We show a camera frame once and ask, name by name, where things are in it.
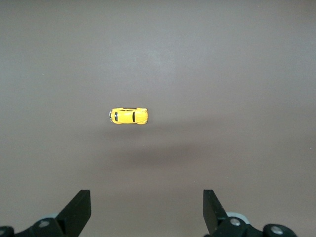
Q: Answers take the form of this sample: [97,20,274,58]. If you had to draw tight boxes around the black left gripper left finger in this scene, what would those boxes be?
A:
[0,189,92,237]

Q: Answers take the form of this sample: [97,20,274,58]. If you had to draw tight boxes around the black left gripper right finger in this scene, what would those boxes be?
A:
[202,189,297,237]

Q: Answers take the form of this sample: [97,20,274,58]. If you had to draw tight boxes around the yellow beetle toy car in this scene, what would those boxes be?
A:
[108,107,149,125]

